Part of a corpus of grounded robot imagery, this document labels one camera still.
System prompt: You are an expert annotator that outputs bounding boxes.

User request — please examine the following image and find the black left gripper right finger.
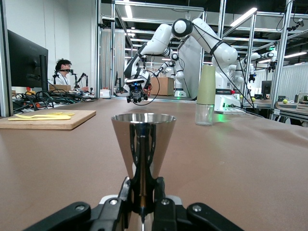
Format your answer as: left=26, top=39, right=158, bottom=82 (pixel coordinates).
left=154, top=177, right=244, bottom=231

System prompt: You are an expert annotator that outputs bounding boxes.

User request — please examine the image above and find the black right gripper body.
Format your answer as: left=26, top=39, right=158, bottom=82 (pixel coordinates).
left=128, top=84, right=147, bottom=97

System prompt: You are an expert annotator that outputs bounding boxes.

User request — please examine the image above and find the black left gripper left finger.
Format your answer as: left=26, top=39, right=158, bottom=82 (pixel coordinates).
left=23, top=177, right=132, bottom=231

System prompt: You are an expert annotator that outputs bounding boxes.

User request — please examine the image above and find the steel measuring jigger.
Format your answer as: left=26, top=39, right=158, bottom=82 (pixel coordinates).
left=111, top=113, right=177, bottom=231

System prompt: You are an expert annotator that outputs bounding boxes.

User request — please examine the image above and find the cardboard box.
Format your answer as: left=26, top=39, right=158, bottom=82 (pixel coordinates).
left=150, top=77, right=175, bottom=97

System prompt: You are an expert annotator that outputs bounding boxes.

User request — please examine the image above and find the green sleeved glass bottle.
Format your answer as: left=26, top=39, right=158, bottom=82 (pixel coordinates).
left=195, top=65, right=216, bottom=127

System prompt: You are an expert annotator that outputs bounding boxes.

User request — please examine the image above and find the seated person in white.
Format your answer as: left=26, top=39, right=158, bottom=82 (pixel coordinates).
left=49, top=58, right=90, bottom=92

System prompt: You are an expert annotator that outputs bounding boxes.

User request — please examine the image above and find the wooden cutting board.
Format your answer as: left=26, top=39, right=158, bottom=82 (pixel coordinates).
left=0, top=109, right=97, bottom=131

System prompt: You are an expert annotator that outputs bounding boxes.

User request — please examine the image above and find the brown table cover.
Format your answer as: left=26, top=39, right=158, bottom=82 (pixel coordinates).
left=0, top=98, right=308, bottom=231

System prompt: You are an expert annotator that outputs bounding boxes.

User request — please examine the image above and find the yellow plastic knife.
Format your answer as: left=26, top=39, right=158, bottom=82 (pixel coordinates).
left=7, top=115, right=72, bottom=121

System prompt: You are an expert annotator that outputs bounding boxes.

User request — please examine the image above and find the black computer monitor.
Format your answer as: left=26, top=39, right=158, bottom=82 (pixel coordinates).
left=7, top=29, right=49, bottom=92

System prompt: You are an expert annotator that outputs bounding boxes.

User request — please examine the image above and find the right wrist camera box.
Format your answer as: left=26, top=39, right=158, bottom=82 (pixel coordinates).
left=125, top=77, right=145, bottom=85

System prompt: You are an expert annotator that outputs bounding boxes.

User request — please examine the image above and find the black desk cable bundle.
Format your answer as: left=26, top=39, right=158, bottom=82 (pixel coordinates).
left=11, top=89, right=97, bottom=112

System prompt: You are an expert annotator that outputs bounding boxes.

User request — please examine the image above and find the aluminium frame post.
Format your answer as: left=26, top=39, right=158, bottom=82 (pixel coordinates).
left=271, top=0, right=295, bottom=121
left=0, top=0, right=13, bottom=118

